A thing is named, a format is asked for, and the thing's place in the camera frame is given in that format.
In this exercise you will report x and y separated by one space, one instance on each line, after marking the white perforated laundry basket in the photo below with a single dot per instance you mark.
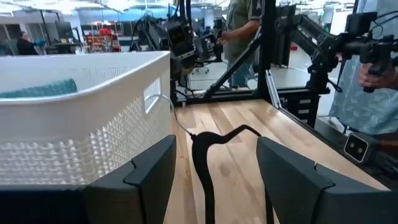
77 124

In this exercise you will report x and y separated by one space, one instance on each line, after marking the person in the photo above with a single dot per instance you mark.
363 109
239 18
26 46

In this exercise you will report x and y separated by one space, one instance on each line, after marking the person's hand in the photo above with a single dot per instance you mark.
373 79
224 37

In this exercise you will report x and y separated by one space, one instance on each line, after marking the red storage rack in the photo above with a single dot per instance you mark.
102 39

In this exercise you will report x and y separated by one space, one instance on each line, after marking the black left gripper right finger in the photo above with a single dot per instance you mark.
298 193

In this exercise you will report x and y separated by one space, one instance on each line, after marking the green patterned shirt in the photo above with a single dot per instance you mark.
46 90

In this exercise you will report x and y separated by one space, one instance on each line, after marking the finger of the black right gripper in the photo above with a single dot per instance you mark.
177 70
190 67

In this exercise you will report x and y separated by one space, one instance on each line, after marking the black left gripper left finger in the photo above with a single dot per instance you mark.
146 193

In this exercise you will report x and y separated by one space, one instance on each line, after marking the black table edge rail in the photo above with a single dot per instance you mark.
382 171

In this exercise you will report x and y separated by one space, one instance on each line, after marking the small silver depth camera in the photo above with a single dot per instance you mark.
356 147

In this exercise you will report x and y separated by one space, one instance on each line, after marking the black aluminium mount frame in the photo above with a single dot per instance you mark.
268 46

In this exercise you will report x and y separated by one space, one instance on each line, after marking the black velvet clothes hanger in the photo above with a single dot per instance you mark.
202 155

